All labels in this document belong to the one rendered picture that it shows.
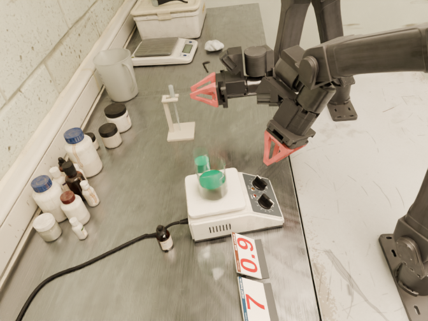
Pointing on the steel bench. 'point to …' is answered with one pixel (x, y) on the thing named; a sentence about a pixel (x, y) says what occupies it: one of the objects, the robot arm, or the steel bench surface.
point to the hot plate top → (197, 204)
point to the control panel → (260, 195)
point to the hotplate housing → (231, 221)
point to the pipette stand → (188, 134)
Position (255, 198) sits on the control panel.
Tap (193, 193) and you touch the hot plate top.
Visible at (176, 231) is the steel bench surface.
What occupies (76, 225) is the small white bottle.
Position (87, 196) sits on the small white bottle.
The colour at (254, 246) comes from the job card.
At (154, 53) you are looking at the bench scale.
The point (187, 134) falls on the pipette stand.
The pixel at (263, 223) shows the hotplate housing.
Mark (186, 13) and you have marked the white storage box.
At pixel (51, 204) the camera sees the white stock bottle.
